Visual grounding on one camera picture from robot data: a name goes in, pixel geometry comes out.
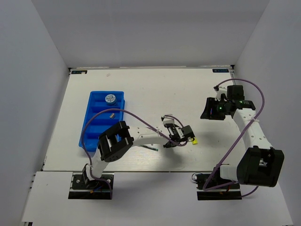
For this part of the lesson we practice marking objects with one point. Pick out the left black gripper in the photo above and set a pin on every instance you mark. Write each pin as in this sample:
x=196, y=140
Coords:
x=166, y=146

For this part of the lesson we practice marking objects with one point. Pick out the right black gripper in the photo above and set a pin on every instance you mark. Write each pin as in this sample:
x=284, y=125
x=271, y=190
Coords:
x=210, y=103

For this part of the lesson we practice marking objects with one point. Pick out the blue cleaning gel jar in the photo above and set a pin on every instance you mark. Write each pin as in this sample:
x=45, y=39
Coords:
x=110, y=99

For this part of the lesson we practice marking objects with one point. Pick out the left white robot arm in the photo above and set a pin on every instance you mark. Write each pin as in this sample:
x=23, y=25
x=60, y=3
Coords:
x=119, y=138

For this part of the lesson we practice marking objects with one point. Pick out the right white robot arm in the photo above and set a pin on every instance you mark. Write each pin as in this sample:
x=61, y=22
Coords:
x=261, y=164

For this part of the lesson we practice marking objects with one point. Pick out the green refill pen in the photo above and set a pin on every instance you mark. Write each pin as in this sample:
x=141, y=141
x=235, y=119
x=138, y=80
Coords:
x=149, y=147

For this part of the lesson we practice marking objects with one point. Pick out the yellow cap highlighter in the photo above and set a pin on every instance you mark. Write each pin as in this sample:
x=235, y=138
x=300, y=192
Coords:
x=194, y=141

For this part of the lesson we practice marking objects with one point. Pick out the right corner label sticker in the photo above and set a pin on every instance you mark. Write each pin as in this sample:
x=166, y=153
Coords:
x=220, y=70

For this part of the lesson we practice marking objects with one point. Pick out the corner label sticker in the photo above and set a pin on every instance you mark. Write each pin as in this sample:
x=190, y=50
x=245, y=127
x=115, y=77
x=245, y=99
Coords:
x=220, y=70
x=79, y=72

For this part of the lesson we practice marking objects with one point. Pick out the blue plastic divided tray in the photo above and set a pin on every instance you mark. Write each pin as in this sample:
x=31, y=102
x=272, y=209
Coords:
x=95, y=104

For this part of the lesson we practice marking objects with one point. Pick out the left corner label sticker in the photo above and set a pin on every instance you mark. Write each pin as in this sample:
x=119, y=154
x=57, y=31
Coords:
x=79, y=72

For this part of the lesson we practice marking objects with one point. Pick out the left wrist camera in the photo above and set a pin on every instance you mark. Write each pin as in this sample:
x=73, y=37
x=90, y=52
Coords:
x=168, y=121

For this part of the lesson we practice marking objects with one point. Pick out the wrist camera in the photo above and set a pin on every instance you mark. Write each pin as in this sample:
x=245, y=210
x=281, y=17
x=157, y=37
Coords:
x=168, y=121
x=221, y=93

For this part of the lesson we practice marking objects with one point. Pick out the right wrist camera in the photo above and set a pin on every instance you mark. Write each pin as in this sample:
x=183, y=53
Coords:
x=221, y=93

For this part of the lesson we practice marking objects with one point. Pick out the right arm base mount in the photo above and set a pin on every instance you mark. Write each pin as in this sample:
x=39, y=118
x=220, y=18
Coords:
x=218, y=189

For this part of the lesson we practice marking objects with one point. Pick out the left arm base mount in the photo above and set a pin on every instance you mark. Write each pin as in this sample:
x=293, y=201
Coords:
x=92, y=190

